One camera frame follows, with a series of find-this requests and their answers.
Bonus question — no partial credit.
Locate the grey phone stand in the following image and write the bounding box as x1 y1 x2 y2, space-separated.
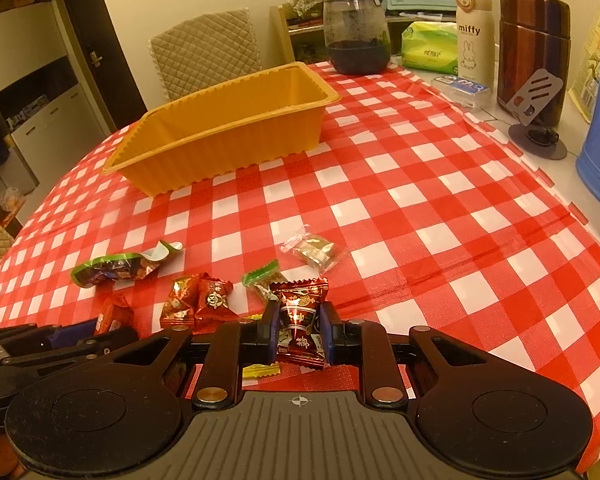
509 69 570 161

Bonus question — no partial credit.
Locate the white cabinet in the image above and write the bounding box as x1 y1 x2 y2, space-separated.
0 0 112 196

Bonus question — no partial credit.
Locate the dark glass jar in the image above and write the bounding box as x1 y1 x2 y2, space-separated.
322 0 392 75

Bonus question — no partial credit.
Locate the white thermos bottle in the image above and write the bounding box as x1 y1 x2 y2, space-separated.
455 0 496 92

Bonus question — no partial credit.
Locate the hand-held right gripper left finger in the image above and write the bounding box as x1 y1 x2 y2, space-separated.
107 300 282 409

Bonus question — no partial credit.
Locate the yellow candy wrapper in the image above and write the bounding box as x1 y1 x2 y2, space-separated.
240 312 281 380

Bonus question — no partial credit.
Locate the orange red snack packet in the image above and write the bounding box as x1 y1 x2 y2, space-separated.
94 294 135 337

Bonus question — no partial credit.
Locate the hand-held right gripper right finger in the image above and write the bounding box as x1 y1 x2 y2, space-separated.
319 304 491 408

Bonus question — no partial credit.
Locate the red white checkered tablecloth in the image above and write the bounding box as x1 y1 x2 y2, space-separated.
0 60 600 480

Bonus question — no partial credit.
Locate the dark red candy packet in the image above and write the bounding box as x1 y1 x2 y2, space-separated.
270 276 330 370

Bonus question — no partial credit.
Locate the striped wooden container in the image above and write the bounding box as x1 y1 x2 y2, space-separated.
496 0 572 128

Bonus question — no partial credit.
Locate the small green candy packet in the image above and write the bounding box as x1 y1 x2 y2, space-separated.
242 259 288 302

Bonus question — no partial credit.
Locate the red foil candy packet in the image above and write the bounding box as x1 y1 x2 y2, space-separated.
160 274 210 331
194 277 241 332

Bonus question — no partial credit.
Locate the orange plastic tray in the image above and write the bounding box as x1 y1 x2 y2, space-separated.
101 61 342 197

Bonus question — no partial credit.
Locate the clear candy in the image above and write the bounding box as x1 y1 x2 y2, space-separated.
281 224 350 275

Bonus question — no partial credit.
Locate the green snack packet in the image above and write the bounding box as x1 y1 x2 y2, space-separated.
71 241 185 288

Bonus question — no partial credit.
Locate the dark door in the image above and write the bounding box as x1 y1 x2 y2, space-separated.
52 0 148 136

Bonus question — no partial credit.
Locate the green tissue pack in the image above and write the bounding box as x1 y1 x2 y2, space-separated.
400 21 458 76

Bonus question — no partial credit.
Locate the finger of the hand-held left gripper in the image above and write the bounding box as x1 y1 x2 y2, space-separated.
0 321 98 361
0 327 140 378

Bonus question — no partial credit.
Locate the blue white box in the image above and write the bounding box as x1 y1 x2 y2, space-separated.
431 75 495 110

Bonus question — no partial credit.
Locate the yellow printed bag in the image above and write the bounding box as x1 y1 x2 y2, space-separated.
567 10 600 123

